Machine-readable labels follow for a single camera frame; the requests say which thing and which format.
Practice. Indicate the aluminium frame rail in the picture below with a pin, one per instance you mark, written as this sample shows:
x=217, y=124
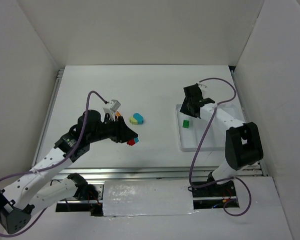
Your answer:
x=149, y=173

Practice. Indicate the silver foil cover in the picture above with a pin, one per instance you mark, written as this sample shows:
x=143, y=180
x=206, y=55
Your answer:
x=147, y=198

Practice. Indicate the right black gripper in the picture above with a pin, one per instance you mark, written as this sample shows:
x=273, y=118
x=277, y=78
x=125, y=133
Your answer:
x=194, y=100

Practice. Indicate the red lego brick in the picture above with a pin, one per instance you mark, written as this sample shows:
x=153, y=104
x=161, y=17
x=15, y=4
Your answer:
x=131, y=142

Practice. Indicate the pale yellow rounded lego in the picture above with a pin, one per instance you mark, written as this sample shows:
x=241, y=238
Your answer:
x=133, y=121

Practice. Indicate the green 2x3 lego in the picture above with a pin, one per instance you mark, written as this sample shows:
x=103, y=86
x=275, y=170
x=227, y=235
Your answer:
x=186, y=124

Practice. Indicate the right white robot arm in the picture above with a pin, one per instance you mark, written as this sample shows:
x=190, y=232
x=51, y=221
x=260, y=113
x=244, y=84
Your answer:
x=242, y=140

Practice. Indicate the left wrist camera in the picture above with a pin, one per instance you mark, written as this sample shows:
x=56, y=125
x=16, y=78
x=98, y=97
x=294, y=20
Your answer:
x=111, y=108

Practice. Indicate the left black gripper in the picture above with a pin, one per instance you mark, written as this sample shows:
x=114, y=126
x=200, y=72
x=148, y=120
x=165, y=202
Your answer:
x=117, y=128

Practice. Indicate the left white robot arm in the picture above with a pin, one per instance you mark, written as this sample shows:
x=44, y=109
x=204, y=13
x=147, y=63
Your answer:
x=31, y=193

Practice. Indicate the white compartment tray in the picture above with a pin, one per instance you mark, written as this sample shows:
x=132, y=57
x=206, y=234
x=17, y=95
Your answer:
x=226, y=116

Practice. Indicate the blue rounded lego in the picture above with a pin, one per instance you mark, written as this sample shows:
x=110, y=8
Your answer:
x=138, y=118

